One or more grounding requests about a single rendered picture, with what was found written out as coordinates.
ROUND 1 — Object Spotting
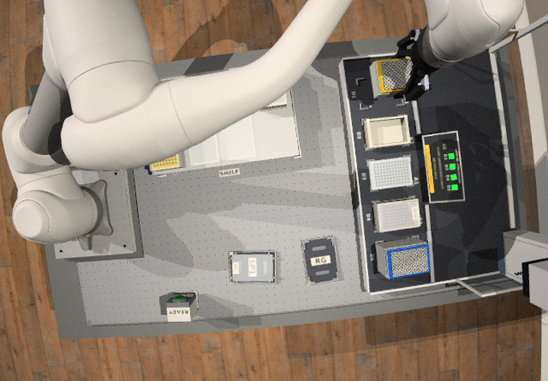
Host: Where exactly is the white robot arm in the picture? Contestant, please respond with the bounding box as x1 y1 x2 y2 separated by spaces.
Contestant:
2 0 524 251

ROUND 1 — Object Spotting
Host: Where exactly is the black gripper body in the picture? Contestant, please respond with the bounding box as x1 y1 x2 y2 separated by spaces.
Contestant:
410 40 440 79

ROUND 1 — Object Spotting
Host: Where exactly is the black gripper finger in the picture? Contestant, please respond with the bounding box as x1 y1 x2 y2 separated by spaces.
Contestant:
394 65 432 102
391 29 423 59

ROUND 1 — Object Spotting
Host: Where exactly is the dark grey rectangular nest labelled rg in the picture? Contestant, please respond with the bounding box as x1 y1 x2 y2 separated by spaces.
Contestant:
301 235 340 285

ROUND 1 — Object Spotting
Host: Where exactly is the clear plastic lid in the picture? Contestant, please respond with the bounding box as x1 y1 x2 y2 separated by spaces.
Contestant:
150 153 182 171
188 134 222 166
223 115 257 161

